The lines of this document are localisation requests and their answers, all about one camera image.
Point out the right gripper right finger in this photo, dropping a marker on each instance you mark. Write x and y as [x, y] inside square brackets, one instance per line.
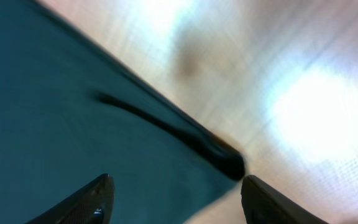
[262, 204]

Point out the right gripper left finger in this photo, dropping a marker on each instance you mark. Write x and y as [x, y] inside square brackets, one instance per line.
[92, 204]

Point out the black t-shirt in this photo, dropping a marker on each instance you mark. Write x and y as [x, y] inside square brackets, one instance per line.
[69, 113]

